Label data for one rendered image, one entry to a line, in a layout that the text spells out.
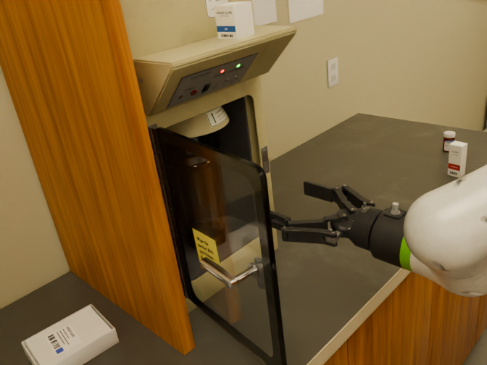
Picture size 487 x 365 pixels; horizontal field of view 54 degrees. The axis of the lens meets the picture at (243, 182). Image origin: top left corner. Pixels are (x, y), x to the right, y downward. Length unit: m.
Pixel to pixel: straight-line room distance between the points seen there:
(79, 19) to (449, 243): 0.61
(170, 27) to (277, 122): 0.99
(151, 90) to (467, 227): 0.53
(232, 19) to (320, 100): 1.17
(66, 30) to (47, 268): 0.73
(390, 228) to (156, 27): 0.53
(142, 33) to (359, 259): 0.73
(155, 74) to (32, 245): 0.68
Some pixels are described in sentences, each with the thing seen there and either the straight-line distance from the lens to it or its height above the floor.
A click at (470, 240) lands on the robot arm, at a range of 0.63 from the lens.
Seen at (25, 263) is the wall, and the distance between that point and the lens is 1.35.
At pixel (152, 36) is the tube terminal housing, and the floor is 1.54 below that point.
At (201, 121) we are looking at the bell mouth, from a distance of 1.01.
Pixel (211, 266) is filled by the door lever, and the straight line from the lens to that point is 0.77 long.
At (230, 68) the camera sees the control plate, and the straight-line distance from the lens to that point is 0.91.
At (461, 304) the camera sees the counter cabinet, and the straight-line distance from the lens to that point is 1.88.
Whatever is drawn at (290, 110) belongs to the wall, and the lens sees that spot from 1.88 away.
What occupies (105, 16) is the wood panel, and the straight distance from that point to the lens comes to 0.74.
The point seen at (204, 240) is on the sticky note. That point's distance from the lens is 0.87.
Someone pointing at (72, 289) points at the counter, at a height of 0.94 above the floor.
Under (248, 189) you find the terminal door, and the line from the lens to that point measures 0.68.
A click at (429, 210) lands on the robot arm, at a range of 0.63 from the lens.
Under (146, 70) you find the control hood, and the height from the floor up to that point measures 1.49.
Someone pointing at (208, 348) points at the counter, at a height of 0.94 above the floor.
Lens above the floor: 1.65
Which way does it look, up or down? 26 degrees down
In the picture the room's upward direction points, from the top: 8 degrees counter-clockwise
